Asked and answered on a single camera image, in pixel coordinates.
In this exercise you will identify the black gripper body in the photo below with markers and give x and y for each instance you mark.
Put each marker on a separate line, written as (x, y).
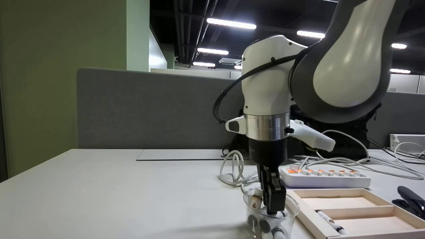
(267, 152)

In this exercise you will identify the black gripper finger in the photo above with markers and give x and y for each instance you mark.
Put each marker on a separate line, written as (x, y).
(263, 183)
(275, 190)

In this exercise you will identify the clear plastic cup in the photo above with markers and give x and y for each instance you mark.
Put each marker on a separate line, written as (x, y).
(289, 216)

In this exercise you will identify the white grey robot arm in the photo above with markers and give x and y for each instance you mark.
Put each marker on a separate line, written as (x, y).
(349, 57)

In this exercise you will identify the white power strip orange switches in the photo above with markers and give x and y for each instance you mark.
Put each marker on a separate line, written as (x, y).
(325, 178)

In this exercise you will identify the bulky black backpack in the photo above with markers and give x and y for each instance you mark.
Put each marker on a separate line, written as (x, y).
(345, 146)

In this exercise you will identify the wooden segmented tray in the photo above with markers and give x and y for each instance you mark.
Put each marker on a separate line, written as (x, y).
(353, 214)

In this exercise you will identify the ceiling light strip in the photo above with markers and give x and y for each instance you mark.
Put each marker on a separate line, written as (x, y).
(238, 67)
(400, 70)
(309, 33)
(203, 63)
(398, 45)
(231, 24)
(212, 50)

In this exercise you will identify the ceiling air vent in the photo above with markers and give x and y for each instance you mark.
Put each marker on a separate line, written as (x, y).
(228, 61)

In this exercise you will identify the grey desk partition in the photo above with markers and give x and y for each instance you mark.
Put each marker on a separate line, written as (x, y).
(154, 110)

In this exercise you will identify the black stapler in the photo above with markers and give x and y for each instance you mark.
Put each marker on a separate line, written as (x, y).
(412, 199)

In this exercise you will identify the white box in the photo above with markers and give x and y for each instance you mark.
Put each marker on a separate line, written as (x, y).
(406, 138)

